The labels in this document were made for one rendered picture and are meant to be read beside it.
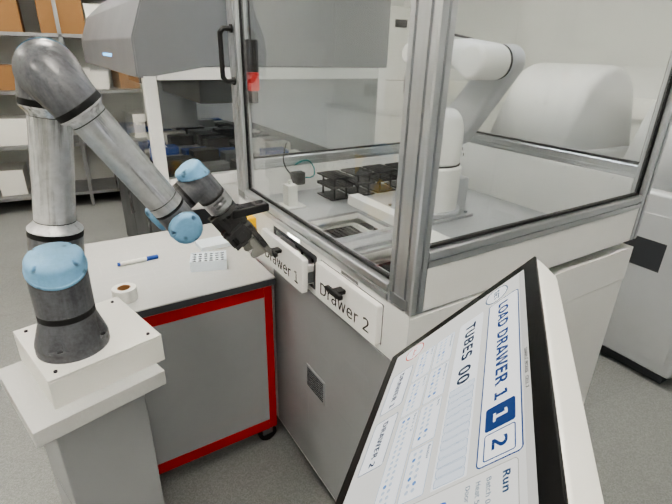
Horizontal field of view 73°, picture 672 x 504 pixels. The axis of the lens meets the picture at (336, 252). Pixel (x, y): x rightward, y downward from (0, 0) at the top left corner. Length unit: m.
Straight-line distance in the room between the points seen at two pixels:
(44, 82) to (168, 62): 1.05
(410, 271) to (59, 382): 0.77
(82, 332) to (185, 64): 1.23
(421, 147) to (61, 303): 0.80
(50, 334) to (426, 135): 0.88
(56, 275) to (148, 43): 1.16
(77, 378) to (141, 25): 1.33
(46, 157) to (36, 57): 0.23
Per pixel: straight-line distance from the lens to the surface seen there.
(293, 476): 1.92
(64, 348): 1.16
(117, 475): 1.37
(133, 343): 1.18
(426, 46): 0.88
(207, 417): 1.79
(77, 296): 1.12
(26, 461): 2.26
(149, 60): 2.01
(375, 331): 1.10
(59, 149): 1.16
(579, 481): 0.41
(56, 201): 1.19
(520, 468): 0.42
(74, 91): 1.01
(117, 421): 1.27
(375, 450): 0.64
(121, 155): 1.04
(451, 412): 0.55
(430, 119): 0.87
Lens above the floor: 1.47
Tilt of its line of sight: 24 degrees down
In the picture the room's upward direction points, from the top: 1 degrees clockwise
